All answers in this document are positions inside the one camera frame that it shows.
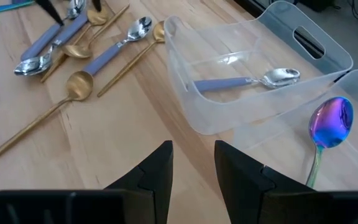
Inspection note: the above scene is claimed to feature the wooden spoon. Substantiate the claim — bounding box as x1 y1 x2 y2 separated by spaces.
40 8 109 84
0 70 94 171

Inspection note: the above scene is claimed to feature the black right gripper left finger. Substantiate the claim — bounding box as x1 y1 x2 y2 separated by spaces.
0 140 174 224

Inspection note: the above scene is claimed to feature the clear plastic bin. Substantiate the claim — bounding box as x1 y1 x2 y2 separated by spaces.
232 68 358 192
163 0 354 136

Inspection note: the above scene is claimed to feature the gold spoon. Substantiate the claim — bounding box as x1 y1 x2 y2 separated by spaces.
62 3 131 60
96 20 167 98

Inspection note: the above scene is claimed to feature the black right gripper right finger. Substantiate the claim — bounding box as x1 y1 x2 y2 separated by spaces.
215 140 358 224

